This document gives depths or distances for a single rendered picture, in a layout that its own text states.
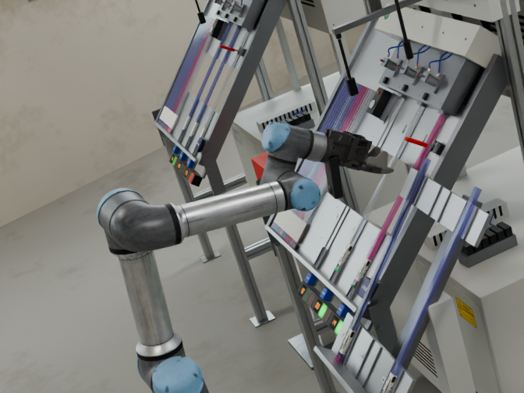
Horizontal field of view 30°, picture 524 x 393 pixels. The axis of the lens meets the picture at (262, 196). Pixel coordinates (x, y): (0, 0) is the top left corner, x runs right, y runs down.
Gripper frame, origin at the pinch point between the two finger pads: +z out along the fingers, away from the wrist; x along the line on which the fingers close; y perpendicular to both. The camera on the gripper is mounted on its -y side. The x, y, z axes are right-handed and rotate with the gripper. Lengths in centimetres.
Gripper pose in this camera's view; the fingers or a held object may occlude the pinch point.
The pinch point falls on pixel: (386, 171)
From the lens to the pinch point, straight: 256.9
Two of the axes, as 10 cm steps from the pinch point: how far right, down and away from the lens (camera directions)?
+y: 2.8, -9.4, -2.0
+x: -3.3, -2.9, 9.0
